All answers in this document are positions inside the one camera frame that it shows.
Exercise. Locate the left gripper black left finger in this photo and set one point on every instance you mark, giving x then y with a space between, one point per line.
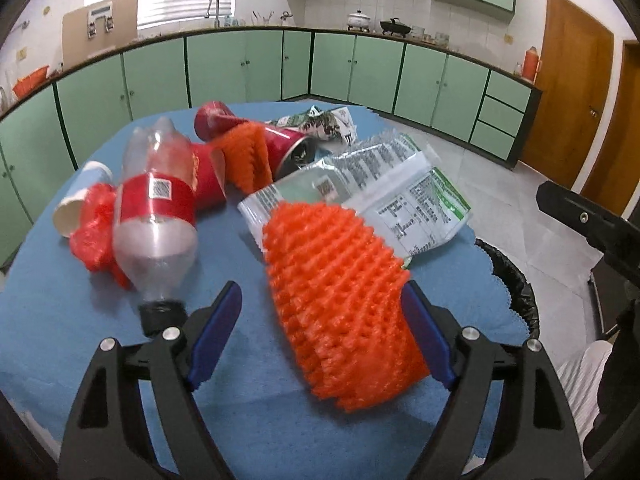
134 415

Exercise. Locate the brown wooden door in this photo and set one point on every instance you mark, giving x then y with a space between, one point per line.
576 67

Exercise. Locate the cardboard box with scale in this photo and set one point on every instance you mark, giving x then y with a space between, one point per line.
97 29

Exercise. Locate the orange thermos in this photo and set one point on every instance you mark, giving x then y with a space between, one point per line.
530 64

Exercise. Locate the white cooking pot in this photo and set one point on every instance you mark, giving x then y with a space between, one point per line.
359 21

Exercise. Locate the white blue paper cup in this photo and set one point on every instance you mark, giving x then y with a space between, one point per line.
66 214

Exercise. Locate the silver green snack bag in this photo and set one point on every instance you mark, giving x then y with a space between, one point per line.
389 180

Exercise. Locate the orange foam fruit net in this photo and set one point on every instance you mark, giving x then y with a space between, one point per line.
336 288

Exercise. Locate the person's white trouser leg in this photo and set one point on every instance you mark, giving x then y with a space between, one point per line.
580 378

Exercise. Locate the orange plastic basket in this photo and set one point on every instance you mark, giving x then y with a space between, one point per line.
26 85

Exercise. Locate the red plastic bag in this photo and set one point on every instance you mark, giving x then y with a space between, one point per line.
92 242

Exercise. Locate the clear plastic bottle red label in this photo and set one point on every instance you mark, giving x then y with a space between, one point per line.
154 234

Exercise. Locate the black trash bin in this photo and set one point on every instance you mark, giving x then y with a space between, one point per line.
523 300

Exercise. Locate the green base kitchen cabinets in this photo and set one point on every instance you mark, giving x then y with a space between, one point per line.
46 136

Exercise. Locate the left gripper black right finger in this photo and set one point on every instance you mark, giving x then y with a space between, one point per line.
534 437

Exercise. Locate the black wok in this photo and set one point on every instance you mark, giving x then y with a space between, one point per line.
395 27

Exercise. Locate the chrome sink faucet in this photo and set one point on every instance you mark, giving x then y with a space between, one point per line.
213 11

